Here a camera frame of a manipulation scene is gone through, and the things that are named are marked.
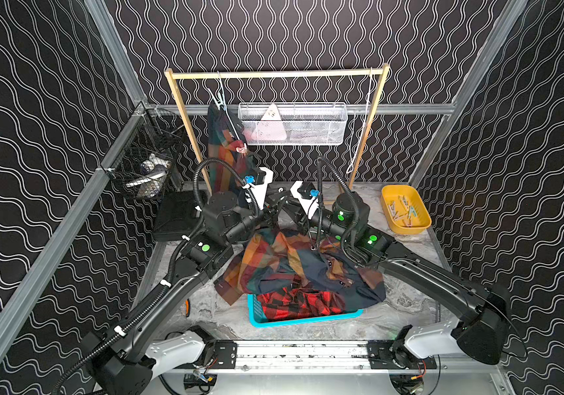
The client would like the multicolour plaid shirt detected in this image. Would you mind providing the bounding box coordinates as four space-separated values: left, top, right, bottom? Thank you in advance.
214 228 387 314
207 104 257 193

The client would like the white wire hanger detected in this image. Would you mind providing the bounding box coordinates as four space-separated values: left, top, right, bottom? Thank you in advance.
345 68 374 175

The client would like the red black plaid shirt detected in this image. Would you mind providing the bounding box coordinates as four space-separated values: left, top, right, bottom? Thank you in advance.
256 288 345 322

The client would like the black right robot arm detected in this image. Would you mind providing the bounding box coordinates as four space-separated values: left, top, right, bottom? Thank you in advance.
279 157 514 369

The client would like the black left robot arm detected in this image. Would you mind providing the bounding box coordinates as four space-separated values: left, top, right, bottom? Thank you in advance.
52 158 279 394

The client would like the white hanger left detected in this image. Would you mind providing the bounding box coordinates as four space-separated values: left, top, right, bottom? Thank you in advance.
212 72 243 141

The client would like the pink triangular item in basket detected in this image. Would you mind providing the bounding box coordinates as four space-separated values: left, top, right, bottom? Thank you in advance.
251 104 288 144

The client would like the black box on floor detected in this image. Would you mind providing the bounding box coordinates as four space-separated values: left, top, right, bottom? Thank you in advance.
153 190 203 242

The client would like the green clothespin left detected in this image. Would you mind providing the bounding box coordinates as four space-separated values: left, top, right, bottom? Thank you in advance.
212 92 228 111

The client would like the yellow plastic tray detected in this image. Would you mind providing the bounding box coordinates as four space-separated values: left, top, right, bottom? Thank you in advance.
381 184 432 235

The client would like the teal plastic basket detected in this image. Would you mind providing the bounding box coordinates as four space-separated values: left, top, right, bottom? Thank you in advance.
247 295 364 329

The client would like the wooden clothes rack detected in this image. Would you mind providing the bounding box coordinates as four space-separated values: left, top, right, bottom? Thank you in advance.
164 64 391 189

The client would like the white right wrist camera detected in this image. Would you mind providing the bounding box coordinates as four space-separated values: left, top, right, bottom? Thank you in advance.
290 181 320 219

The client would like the white wire mesh basket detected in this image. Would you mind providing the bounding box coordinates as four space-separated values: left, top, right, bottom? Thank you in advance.
237 102 349 146

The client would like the black wire wall basket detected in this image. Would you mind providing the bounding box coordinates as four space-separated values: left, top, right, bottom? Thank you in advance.
106 109 187 201

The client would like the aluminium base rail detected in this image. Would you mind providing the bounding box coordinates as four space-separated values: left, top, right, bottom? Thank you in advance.
162 338 505 374

